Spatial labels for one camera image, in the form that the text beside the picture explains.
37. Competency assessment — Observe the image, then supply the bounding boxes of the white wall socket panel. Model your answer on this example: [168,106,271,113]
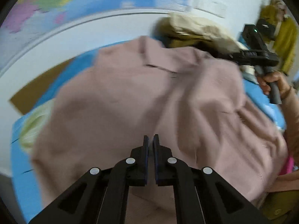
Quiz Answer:
[193,0,227,18]

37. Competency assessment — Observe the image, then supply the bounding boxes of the hanging yellow garments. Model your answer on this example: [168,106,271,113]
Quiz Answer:
[256,0,298,75]

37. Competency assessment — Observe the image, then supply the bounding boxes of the blue floral bed sheet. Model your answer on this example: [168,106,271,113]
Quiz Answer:
[10,40,131,224]

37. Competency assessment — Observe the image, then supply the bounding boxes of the pink coat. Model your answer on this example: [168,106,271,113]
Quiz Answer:
[31,36,287,223]

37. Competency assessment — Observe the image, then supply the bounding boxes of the cream garment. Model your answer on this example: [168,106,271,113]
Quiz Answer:
[168,11,255,75]

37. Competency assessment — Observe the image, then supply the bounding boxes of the olive green garment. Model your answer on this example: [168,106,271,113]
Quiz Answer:
[154,18,213,50]

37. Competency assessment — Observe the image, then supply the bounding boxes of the colourful wall map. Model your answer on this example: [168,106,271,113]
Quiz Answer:
[1,0,189,72]

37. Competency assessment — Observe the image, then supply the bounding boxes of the right hand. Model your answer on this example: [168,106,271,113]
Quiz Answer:
[256,71,291,100]

